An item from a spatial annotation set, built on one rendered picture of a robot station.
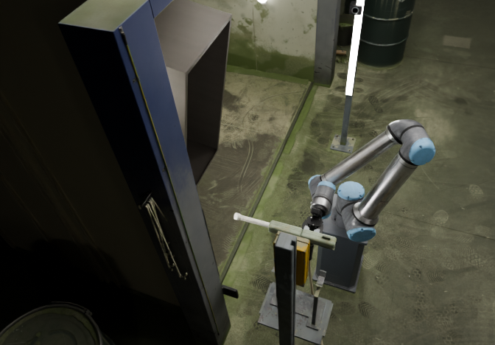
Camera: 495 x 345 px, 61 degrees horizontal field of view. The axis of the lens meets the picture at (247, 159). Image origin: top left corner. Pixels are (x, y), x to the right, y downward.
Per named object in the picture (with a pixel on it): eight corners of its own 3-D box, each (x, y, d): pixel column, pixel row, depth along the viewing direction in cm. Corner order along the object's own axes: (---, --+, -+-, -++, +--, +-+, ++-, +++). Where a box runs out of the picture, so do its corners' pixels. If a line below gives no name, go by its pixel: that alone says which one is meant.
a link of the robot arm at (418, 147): (359, 220, 248) (432, 126, 197) (368, 246, 236) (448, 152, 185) (336, 218, 244) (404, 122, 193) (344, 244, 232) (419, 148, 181)
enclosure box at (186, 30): (139, 190, 301) (121, 50, 210) (177, 135, 339) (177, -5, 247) (183, 208, 297) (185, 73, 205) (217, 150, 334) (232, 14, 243)
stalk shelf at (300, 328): (257, 323, 205) (257, 322, 204) (272, 282, 219) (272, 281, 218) (320, 346, 196) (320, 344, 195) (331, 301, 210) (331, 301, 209)
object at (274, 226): (334, 260, 201) (337, 234, 185) (332, 269, 198) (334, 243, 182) (241, 234, 217) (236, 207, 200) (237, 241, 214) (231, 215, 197)
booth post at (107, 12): (220, 352, 272) (113, 32, 107) (195, 342, 278) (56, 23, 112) (231, 325, 284) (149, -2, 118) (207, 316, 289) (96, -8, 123)
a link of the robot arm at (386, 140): (407, 105, 201) (302, 180, 234) (417, 122, 192) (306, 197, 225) (420, 116, 207) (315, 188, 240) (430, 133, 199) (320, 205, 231)
